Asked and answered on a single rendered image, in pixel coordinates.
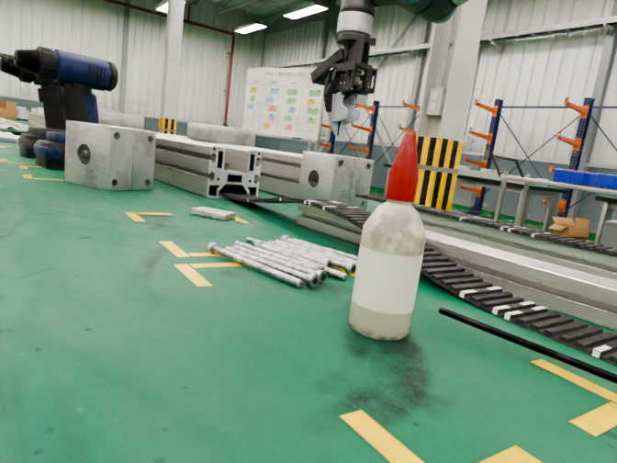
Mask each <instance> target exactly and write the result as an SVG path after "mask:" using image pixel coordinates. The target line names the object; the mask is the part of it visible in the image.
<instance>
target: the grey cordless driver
mask: <svg viewBox="0 0 617 463"><path fill-rule="evenodd" d="M0 70H1V72H4V73H8V74H10V75H13V76H15V77H17V78H18V80H19V81H20V82H25V83H32V82H33V83H34V85H40V86H41V88H38V95H39V102H43V109H44V118H45V125H46V128H42V127H34V126H30V127H28V133H21V134H20V137H19V138H18V146H19V152H20V154H22V155H24V156H26V157H28V158H36V154H34V144H36V141H37V140H46V132H47V131H56V132H65V133H66V126H65V117H64V108H63V103H60V102H59V96H58V89H57V88H58V87H59V86H62V84H58V83H54V82H53V81H52V79H51V80H50V81H47V80H41V79H38V78H37V77H36V76H35V74H33V73H30V72H27V71H25V70H23V69H20V68H18V67H16V66H15V65H14V60H11V59H7V58H2V57H1V58H0Z"/></svg>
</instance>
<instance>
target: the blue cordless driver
mask: <svg viewBox="0 0 617 463"><path fill-rule="evenodd" d="M0 57H2V58H7V59H11V60H14V65H15V66H16V67H18V68H20V69H23V70H25V71H27V72H30V73H33V74H35V76H36V77H37V78H38V79H41V80H47V81H50V80H51V79H52V81H53V82H54V83H58V84H62V86H59V87H58V88H57V89H58V96H59V102H60V103H63V108H64V117H65V126H66V120H71V121H79V122H86V123H95V124H98V123H99V116H98V107H97V99H96V96H95V94H92V89H95V90H99V91H105V90H106V91H109V92H111V91H112V90H113V89H115V88H116V86H117V83H118V69H117V67H116V66H115V64H114V63H112V62H107V61H106V60H102V59H97V58H94V57H89V56H85V55H81V54H77V53H73V52H68V51H61V50H57V49H56V50H54V51H53V50H52V49H49V48H44V47H40V46H38V47H37V48H36V49H35V50H15V53H14V55H9V54H4V53H0ZM65 138H66V133H65V132H56V131H47V132H46V140H37V141H36V144H34V154H36V164H38V165H40V166H43V167H45V168H48V169H56V170H64V166H65Z"/></svg>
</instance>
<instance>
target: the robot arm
mask: <svg viewBox="0 0 617 463"><path fill-rule="evenodd" d="M467 1H469V0H342V1H341V9H340V15H339V22H338V29H337V33H338V39H337V42H338V43H339V44H341V45H343V46H344V48H343V49H338V50H337V51H336V52H334V53H333V54H332V56H331V57H329V58H328V59H327V60H326V61H325V62H323V63H322V64H321V65H320V66H319V67H317V68H316V69H315V70H314V71H313V72H311V73H310V76H311V80H312V83H313V84H317V85H325V86H324V92H323V97H324V104H325V109H326V112H327V115H328V119H329V122H330V125H331V129H332V131H333V134H334V135H335V136H340V135H341V133H342V132H343V130H344V128H345V126H346V125H347V124H348V123H352V122H355V121H357V120H358V119H359V118H360V111H359V110H357V109H356V108H355V101H356V98H357V94H358V95H360V96H367V94H373V93H374V92H375V86H376V74H377V69H375V68H373V65H369V64H368V59H369V52H370V46H375V45H376V39H375V38H371V39H370V37H371V35H372V27H373V21H374V16H375V10H376V6H391V5H396V6H400V7H402V8H404V9H406V10H408V11H410V12H411V13H413V14H415V15H418V16H420V17H422V18H423V19H424V20H426V21H429V22H433V23H437V24H440V23H443V22H446V21H447V20H449V19H450V18H451V16H452V15H453V14H454V13H455V11H456V9H457V7H458V6H460V5H462V4H463V3H465V2H467ZM372 76H374V77H375V78H374V84H373V88H371V84H372ZM339 92H341V93H339ZM337 93H338V94H337ZM343 96H344V97H343Z"/></svg>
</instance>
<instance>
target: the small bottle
mask: <svg viewBox="0 0 617 463"><path fill-rule="evenodd" d="M418 180H419V170H418V154H417V139H416V134H415V133H407V132H406V133H405V135H404V138H403V140H402V143H401V144H400V146H399V149H398V153H397V155H396V158H395V160H394V163H393V164H392V167H391V169H390V172H389V174H388V180H387V191H386V196H385V198H387V202H385V203H383V204H382V205H380V206H378V207H377V208H376V209H375V211H374V212H373V213H372V215H371V216H370V217H369V218H368V220H367V221H366V222H365V224H364V227H363V232H362V239H361V242H360V248H359V255H358V260H357V267H356V272H355V279H354V284H353V295H352V304H351V309H350V316H349V323H350V325H351V327H352V328H353V329H354V330H355V331H356V332H358V333H359V334H361V335H364V336H366V337H369V338H373V339H376V340H382V341H397V340H401V339H403V338H404V337H406V336H407V335H408V334H409V328H410V323H411V317H412V313H413V309H414V304H415V299H416V294H417V288H418V284H419V278H420V272H421V263H422V258H423V251H424V246H425V241H426V236H427V235H426V232H425V230H424V227H423V224H422V222H421V217H420V214H419V212H418V211H417V210H416V209H415V208H413V207H412V206H411V202H414V201H415V197H416V191H417V185H418Z"/></svg>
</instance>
